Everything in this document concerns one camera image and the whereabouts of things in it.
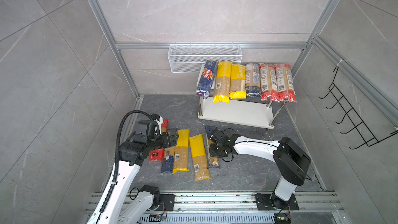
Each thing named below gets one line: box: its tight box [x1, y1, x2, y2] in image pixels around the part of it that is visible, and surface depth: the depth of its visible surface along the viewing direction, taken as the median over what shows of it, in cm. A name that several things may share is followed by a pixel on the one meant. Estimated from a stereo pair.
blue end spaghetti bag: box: [245, 63, 261, 97], surface depth 78 cm
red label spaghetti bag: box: [259, 63, 272, 102], surface depth 76 cm
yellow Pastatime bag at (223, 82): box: [212, 61, 233, 104], surface depth 76 cm
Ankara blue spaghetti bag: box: [160, 148, 175, 174], surface depth 85 cm
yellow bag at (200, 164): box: [189, 133, 212, 181], surface depth 87 cm
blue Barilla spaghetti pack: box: [195, 60, 219, 98], surface depth 77 cm
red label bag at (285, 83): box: [274, 63, 297, 103], surface depth 76 cm
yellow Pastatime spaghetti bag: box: [229, 63, 247, 100], surface depth 76 cm
